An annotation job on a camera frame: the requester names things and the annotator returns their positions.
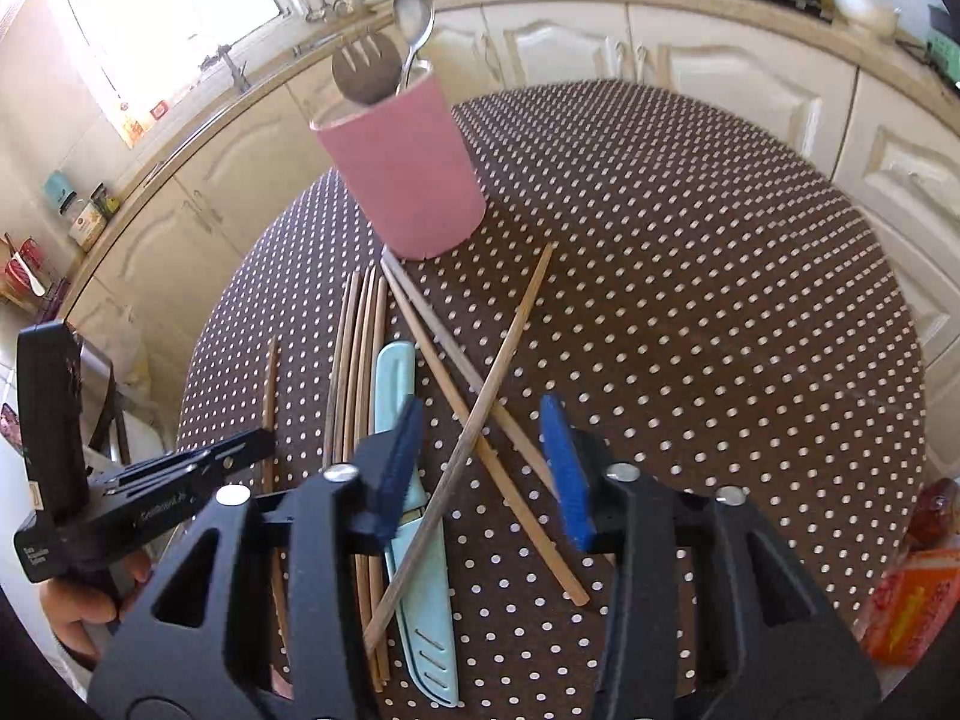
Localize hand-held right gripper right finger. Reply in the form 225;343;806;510
538;394;882;720

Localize person's left hand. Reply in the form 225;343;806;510
41;551;155;668

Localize metal sink faucet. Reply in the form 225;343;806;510
216;45;254;95

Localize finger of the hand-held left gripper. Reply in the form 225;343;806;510
88;457;230;502
124;427;275;475

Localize metal spoon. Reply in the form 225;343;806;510
394;0;437;95

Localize brown bottle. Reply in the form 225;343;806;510
904;478;960;548

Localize light blue sheathed knife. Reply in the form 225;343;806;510
373;341;460;698

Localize dark slotted spatula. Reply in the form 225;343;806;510
332;34;402;104

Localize cream kitchen cabinets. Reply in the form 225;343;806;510
60;0;960;466

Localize green box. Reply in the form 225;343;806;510
926;6;960;83

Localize bright kitchen window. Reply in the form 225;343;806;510
52;0;290;121

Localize red dish rack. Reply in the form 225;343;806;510
0;232;67;310

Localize pile of wooden chopsticks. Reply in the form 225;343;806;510
259;242;593;695

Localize round polka dot table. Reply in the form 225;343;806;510
176;79;931;720

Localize orange packet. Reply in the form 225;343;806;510
859;547;960;665

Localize dark chair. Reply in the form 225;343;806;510
75;330;134;466

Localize glass jar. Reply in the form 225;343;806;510
67;199;106;250

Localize pink utensil holder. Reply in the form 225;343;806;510
310;64;488;262

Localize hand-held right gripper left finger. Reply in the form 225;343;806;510
88;395;427;720

